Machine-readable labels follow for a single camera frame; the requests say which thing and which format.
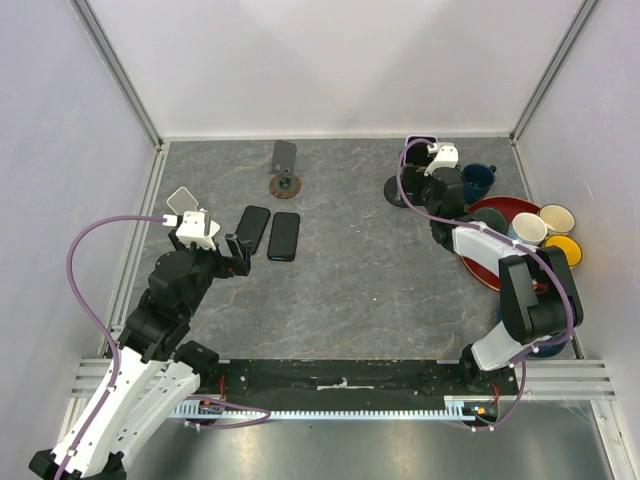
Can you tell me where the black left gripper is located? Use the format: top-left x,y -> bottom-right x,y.
171,228 -> 253,316

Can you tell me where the black clamp phone stand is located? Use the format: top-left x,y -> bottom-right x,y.
383,165 -> 427,208

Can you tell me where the black phone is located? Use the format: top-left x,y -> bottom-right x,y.
235,205 -> 271,255
267,212 -> 300,262

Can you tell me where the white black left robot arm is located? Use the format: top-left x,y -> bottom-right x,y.
29,231 -> 251,479

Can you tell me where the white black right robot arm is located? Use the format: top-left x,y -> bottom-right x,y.
421,167 -> 584,394

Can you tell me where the white metal phone stand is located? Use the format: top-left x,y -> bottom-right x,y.
166,186 -> 199,215

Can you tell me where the round wooden base phone stand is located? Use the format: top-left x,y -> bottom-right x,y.
269,140 -> 301,199

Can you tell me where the dark blue mug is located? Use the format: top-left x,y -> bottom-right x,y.
461,163 -> 497,205

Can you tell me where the grey green mug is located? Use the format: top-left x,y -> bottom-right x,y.
471,207 -> 508,234

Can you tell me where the red round tray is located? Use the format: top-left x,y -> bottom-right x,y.
461,196 -> 540,291

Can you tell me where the white light blue mug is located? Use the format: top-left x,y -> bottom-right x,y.
507,212 -> 548,246

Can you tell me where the cream mug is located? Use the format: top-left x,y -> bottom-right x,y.
538,204 -> 576,236

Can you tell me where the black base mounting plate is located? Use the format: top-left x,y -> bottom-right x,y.
196,359 -> 518,412

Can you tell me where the yellow mug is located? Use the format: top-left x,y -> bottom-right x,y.
543,235 -> 583,269

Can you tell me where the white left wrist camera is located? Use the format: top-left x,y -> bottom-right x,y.
162,211 -> 221,251

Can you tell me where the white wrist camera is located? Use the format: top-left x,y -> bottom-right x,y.
424,142 -> 459,177
162,211 -> 221,251

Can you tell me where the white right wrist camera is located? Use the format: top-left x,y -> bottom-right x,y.
424,142 -> 459,177

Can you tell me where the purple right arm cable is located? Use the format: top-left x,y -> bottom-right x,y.
395,139 -> 576,434

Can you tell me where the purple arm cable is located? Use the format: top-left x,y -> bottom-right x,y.
52,214 -> 274,480
395,139 -> 576,434

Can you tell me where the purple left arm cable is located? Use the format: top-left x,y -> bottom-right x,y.
52,214 -> 274,480

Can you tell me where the grey slotted cable duct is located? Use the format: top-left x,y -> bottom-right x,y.
168,397 -> 479,422

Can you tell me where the aluminium frame post right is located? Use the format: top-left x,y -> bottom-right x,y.
509,0 -> 600,146

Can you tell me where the aluminium frame post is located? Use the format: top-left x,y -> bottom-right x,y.
69,0 -> 164,149
509,0 -> 600,146

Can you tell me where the aluminium frame post left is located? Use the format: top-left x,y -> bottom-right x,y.
69,0 -> 164,149

